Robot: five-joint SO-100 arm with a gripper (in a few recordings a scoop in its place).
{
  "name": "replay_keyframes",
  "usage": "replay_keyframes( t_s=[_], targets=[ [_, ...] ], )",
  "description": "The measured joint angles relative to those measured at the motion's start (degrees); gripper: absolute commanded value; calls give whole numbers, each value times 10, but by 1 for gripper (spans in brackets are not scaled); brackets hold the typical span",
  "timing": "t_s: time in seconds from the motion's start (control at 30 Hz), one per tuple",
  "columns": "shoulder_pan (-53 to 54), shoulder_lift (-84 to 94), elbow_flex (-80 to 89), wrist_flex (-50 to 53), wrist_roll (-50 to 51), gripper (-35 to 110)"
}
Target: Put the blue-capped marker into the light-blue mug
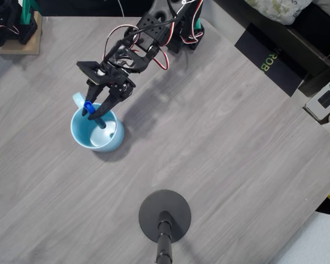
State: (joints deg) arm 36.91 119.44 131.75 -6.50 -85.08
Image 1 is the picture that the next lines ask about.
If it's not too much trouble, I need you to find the blue capped marker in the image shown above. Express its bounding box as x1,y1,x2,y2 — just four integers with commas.
83,101,107,130

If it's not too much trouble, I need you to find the light blue ceramic mug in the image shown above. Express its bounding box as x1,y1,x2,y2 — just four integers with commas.
70,92,125,153

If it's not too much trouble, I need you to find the wooden base board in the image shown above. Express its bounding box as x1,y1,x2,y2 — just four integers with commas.
0,10,42,56

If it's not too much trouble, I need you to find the green table clamp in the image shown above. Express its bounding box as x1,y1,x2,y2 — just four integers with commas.
194,16,206,33
18,0,36,27

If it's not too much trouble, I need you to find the black box with green print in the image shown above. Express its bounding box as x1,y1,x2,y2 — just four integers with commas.
234,22,309,97

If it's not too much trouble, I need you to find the green patterned pillow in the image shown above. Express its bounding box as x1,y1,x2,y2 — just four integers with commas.
243,0,314,25

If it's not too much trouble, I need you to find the dark brown bench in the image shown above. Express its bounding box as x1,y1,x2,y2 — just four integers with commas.
213,0,330,97

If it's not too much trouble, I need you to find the smartphone in grey case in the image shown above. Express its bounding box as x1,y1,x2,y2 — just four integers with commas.
304,79,330,121

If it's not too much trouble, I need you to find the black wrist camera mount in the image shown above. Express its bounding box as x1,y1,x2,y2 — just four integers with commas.
76,60,119,86

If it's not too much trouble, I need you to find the red white servo wire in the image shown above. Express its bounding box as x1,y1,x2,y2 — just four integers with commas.
164,0,205,45
104,25,140,63

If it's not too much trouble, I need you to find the black round-base camera stand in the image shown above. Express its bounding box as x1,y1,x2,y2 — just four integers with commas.
138,189,192,264

